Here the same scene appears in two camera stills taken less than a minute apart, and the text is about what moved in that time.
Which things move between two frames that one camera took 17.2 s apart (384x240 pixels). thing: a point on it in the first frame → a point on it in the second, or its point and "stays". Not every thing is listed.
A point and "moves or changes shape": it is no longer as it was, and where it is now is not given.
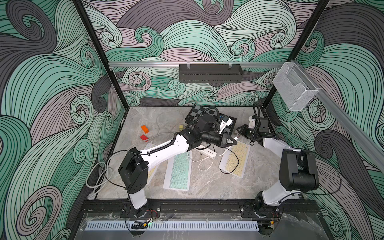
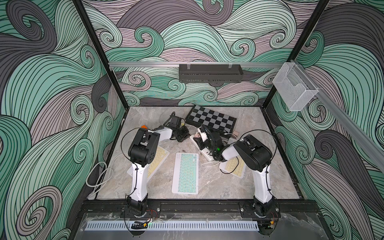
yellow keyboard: [234, 159] stays
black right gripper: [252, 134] → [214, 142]
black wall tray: [210, 73] stays
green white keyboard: [178, 172] moves or changes shape
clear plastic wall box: [295, 89] stays
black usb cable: [237, 165] stays
